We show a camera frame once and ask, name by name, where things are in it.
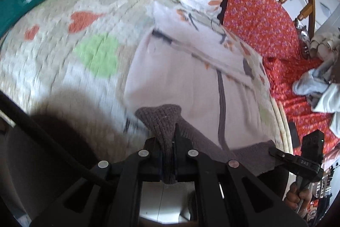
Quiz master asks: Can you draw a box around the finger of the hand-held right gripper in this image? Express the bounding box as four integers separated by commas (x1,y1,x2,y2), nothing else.
269,147,296,164

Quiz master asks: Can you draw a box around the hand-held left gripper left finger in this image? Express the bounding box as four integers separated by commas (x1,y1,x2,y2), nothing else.
30,138,163,227

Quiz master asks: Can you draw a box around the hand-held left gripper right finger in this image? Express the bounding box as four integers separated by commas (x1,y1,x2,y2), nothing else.
174,127,309,227

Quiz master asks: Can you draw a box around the light pink garment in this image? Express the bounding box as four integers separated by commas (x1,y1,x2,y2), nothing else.
123,0,277,151

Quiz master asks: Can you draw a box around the person's right hand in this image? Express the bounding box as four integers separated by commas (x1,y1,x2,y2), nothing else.
284,181,314,215

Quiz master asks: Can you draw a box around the small black object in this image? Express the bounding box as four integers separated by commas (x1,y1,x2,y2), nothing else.
288,122,300,148

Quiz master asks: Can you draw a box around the white cloth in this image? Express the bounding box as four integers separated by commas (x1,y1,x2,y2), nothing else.
312,83,340,114

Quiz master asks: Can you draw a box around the beige plush toy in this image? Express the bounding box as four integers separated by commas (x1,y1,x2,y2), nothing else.
309,32,340,64

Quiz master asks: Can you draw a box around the red floral bedsheet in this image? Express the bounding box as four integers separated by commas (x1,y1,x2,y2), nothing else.
222,0,340,156

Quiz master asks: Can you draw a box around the heart print quilt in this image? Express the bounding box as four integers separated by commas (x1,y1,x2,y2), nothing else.
0,0,294,154

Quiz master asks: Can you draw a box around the black cable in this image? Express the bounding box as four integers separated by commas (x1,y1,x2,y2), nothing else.
0,91,115,188

